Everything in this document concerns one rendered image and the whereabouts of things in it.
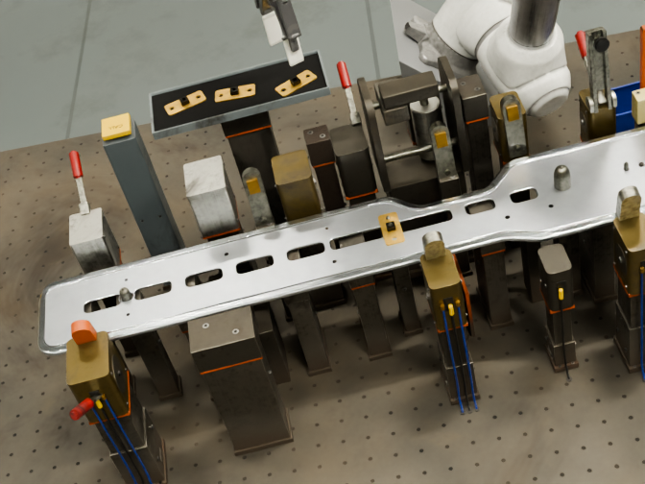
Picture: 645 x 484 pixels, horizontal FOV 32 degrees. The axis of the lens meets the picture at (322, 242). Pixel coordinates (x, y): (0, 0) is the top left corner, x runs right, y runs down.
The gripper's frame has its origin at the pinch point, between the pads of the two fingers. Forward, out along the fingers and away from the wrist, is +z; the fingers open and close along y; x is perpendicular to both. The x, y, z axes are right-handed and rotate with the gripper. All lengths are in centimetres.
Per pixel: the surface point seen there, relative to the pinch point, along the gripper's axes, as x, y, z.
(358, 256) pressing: -8.6, 36.4, 26.0
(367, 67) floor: 76, -140, 126
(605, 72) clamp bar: 50, 36, 13
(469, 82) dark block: 29.1, 19.9, 14.0
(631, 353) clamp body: 29, 70, 51
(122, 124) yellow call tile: -34.1, -12.7, 10.0
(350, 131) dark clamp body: 4.9, 12.2, 18.0
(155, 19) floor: 24, -232, 125
